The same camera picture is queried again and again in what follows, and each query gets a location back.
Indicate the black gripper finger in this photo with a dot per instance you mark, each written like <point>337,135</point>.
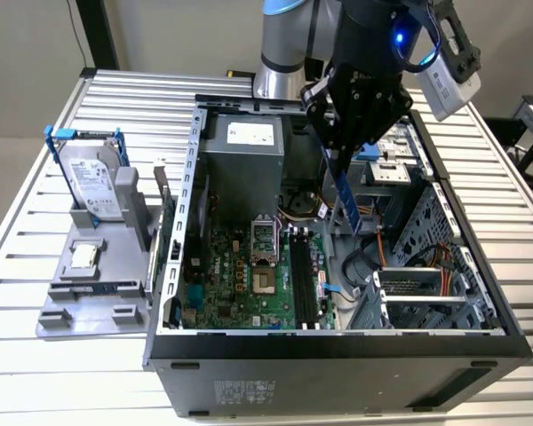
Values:
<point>333,124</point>
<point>382,106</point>

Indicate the RAM stick with black chips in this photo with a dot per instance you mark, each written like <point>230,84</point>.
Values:
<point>348,199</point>
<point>97,288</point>

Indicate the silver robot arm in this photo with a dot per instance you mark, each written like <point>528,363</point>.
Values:
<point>280,44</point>

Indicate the blue plastic drive latch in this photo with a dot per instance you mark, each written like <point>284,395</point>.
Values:
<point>368,154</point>

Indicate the grey metal drive cage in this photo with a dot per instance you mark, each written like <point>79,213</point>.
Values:
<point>391,177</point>

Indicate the grey round plastic holder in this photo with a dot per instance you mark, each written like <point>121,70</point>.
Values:
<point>299,204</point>

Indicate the grey power supply unit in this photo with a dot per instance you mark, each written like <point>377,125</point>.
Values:
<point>244,177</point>

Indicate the yellow black plug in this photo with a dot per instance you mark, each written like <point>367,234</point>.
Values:
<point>231,73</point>

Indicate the CPU socket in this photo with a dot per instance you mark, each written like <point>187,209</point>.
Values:
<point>265,281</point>

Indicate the silver disk bay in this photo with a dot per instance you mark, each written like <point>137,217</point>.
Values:
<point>419,298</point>

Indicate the green motherboard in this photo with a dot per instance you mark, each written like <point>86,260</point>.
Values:
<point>271,310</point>

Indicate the hard disk in blue carrier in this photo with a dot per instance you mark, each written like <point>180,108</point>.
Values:
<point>89,177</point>

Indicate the grey parts rack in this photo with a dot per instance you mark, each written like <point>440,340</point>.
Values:
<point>120,262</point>

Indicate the black PC case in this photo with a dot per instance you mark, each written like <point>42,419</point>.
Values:
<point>293,381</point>

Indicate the silver CPU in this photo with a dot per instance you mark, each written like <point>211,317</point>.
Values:
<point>84,256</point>

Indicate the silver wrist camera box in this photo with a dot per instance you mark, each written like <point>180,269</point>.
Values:
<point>446,93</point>

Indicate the black camera bracket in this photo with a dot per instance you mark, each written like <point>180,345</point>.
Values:
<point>464,40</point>

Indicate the graphics card with metal bracket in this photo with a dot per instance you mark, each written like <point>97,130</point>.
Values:
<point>154,266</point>

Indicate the black upright post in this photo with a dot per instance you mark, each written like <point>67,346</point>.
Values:
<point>98,35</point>

